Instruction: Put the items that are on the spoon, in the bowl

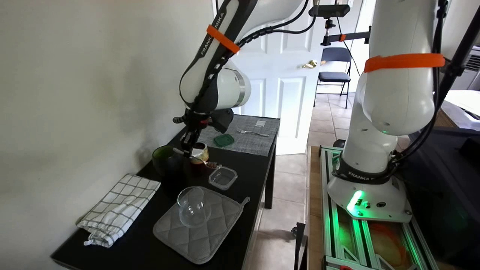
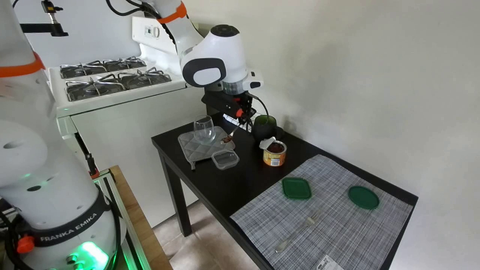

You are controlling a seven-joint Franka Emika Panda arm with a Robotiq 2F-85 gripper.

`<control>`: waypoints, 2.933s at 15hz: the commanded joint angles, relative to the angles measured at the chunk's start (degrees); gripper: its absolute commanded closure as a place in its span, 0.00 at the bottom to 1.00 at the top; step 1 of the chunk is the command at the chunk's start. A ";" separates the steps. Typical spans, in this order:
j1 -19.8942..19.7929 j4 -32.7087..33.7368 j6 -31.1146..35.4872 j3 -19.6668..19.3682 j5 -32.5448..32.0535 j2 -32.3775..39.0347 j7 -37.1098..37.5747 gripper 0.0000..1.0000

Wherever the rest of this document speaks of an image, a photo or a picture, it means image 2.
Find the clear glass bowl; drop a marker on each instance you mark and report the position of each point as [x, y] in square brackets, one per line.
[204, 132]

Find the white paper label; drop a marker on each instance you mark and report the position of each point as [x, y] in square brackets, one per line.
[330, 263]

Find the gray woven placemat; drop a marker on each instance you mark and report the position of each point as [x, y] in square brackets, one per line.
[330, 225]

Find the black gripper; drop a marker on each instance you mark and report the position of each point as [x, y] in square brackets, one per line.
[227, 105]

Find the black strut with red joint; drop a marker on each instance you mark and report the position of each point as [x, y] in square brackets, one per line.
[87, 155]

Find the black burner grate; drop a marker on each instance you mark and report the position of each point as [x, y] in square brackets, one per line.
[105, 65]
[120, 83]

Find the open orange nut can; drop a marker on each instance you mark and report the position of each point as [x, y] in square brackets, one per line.
[275, 158]

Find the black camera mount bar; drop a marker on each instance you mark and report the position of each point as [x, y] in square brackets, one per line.
[39, 29]

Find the green round lid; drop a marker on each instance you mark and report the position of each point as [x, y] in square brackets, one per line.
[363, 197]

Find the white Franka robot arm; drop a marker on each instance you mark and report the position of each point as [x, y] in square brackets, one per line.
[45, 200]

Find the dark green cup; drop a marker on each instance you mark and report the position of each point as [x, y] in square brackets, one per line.
[264, 129]

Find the green rectangular lid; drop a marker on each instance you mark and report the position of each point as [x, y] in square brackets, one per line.
[296, 188]

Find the wooden board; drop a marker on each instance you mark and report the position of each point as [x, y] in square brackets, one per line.
[144, 234]

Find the clear plastic container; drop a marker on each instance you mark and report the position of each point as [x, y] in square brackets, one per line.
[225, 159]
[197, 150]

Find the black table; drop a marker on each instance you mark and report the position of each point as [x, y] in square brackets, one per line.
[240, 185]

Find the clear plastic utensil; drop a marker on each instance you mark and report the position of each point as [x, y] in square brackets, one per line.
[311, 219]

